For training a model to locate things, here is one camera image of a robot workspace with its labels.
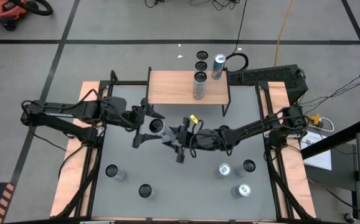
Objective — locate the silver can with blue print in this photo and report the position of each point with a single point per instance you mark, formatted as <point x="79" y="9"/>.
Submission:
<point x="224" y="169"/>

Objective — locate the white Celsius can blue band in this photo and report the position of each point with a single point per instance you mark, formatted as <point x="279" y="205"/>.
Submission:
<point x="248" y="165"/>

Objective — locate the orange shop vacuum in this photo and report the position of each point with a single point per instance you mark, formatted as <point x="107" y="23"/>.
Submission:
<point x="2" y="11"/>

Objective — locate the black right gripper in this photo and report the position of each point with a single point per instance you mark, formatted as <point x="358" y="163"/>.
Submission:
<point x="187" y="138"/>

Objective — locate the black perforated computer case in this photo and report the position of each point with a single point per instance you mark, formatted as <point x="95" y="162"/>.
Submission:
<point x="270" y="79"/>

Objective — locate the yellow power plug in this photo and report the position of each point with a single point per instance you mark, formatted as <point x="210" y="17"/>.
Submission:
<point x="315" y="119"/>

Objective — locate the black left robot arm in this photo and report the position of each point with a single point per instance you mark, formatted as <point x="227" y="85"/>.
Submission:
<point x="58" y="112"/>

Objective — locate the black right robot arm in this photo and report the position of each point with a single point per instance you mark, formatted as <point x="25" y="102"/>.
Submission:
<point x="245" y="130"/>

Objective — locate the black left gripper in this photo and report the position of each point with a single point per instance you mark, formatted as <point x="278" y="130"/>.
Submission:
<point x="133" y="118"/>

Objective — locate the white paper sheet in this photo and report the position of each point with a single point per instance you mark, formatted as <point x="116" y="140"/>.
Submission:
<point x="318" y="152"/>

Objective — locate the yellow tag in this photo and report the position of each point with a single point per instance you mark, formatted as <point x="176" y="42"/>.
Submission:
<point x="194" y="119"/>

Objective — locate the black table frame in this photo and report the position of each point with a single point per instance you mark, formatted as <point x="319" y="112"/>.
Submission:
<point x="127" y="83"/>

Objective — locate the light wooden board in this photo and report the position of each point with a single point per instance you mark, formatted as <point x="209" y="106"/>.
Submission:
<point x="292" y="174"/>
<point x="74" y="174"/>

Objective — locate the wooden shelf black frame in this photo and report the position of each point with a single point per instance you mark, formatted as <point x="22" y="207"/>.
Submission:
<point x="149" y="77"/>

